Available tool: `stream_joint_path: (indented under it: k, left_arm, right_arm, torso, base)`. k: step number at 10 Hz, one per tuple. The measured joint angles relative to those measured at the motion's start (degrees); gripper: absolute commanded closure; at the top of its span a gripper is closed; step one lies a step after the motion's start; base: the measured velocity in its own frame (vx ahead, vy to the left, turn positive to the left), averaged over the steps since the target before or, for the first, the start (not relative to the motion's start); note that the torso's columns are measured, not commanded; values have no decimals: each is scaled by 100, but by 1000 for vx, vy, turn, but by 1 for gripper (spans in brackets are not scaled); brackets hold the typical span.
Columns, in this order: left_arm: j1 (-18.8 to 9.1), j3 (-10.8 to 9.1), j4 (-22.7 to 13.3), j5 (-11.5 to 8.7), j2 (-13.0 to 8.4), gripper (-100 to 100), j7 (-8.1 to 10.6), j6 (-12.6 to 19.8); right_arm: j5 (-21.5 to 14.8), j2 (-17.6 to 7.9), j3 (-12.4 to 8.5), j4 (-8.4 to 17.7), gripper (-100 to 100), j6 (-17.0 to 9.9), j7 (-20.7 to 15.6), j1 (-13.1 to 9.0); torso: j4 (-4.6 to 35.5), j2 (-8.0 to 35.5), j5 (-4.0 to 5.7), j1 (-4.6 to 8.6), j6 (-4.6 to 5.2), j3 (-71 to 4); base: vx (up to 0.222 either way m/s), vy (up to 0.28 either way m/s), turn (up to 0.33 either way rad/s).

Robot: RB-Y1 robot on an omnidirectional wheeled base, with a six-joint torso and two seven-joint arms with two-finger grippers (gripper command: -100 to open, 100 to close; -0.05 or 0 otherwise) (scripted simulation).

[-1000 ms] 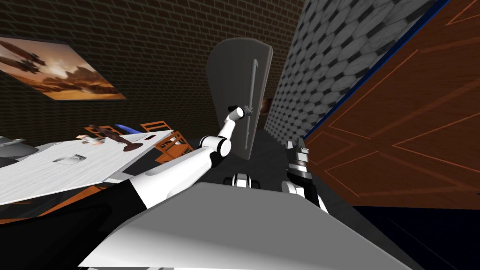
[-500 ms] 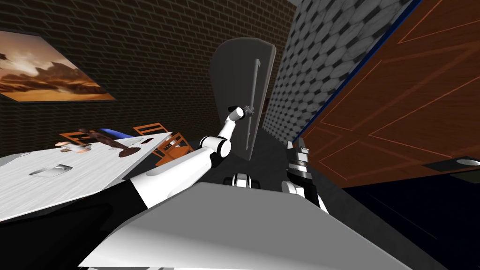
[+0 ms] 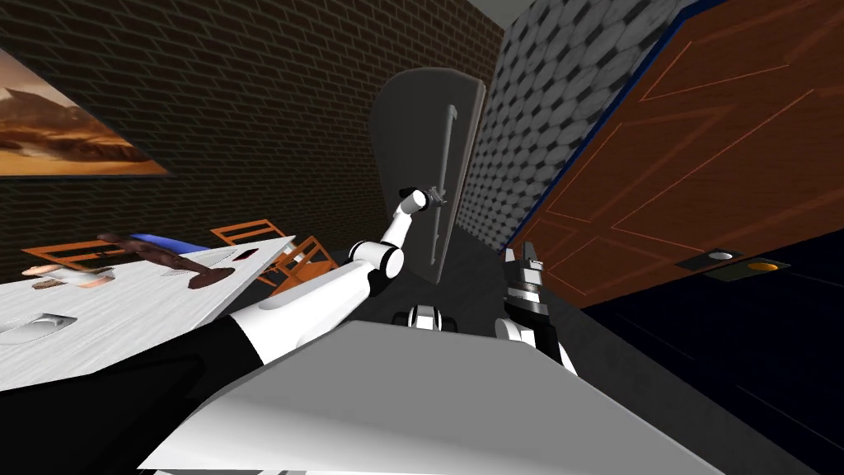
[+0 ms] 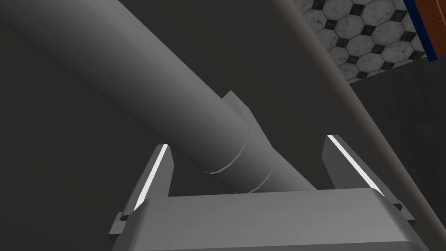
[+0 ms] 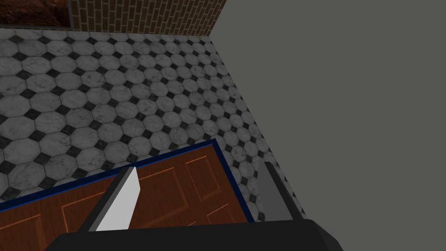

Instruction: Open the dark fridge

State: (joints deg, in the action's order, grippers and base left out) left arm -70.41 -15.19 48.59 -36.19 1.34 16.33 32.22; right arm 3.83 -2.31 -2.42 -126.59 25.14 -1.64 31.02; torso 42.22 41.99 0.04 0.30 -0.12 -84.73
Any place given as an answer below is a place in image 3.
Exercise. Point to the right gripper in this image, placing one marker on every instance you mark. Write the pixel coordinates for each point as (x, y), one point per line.
(525, 284)

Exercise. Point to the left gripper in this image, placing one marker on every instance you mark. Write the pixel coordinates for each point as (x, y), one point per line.
(435, 197)

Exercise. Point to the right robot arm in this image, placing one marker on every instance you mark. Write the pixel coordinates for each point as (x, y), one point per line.
(521, 333)

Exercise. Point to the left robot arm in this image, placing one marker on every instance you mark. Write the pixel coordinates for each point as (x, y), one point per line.
(310, 310)

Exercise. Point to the grey refrigerator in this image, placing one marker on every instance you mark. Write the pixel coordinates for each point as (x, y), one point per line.
(412, 132)

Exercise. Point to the orange wooden chair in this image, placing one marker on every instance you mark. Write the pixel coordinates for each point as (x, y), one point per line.
(247, 232)
(66, 253)
(306, 264)

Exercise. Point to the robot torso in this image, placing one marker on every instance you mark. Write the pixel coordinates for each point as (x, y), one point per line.
(422, 402)

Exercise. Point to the grey round knob black plate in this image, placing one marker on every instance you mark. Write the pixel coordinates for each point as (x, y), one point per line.
(721, 255)

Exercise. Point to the brown wooden door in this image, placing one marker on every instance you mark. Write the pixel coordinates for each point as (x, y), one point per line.
(692, 145)

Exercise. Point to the orange round knob dark plate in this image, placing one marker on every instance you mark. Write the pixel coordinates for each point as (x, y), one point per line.
(761, 266)

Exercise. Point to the blue flat thing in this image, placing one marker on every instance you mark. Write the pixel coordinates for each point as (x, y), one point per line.
(173, 244)

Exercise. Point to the white table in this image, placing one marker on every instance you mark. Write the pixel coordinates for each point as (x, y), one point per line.
(132, 316)

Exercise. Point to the pale plate with food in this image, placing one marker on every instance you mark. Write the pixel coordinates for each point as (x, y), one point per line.
(72, 276)

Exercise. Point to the desert landscape wall picture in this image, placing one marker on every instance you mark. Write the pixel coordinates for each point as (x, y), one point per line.
(46, 132)

